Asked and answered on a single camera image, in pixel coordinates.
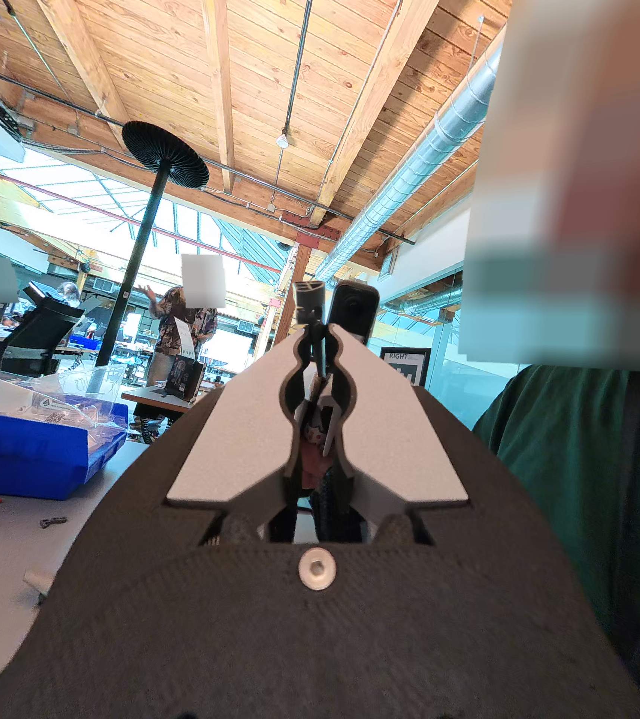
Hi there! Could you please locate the red ceiling pipe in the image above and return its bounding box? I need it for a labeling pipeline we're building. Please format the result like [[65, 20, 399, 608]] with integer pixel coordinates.
[[0, 173, 282, 275]]

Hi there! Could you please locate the small black box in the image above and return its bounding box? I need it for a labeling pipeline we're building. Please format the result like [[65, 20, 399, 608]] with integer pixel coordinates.
[[164, 357, 205, 402]]

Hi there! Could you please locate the black floor lamp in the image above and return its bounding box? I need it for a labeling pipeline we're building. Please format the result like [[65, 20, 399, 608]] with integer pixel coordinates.
[[95, 121, 211, 368]]

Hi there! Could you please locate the clear plastic bag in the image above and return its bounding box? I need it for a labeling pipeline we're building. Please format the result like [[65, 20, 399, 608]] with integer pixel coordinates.
[[0, 359, 135, 436]]

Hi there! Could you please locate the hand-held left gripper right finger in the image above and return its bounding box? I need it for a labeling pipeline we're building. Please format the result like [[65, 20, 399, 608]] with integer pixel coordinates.
[[327, 324, 470, 522]]

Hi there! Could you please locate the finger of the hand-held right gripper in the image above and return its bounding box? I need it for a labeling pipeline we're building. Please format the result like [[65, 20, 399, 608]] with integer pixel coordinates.
[[296, 375, 345, 457]]

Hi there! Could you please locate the silver ventilation duct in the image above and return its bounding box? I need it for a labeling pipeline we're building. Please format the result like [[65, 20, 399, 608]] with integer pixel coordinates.
[[314, 28, 506, 284]]

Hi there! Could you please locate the blue plastic bin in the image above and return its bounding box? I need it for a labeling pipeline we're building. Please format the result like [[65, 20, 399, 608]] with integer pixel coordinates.
[[0, 375, 130, 501]]

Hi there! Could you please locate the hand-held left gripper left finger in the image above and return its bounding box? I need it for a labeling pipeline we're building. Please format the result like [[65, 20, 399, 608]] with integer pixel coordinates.
[[166, 325, 321, 513]]

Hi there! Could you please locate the person in green shirt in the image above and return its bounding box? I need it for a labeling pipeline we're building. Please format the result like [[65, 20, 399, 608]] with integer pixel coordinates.
[[473, 365, 640, 719]]

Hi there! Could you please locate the black office chair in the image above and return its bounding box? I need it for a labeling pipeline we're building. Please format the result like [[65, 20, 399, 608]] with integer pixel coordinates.
[[0, 283, 87, 377]]

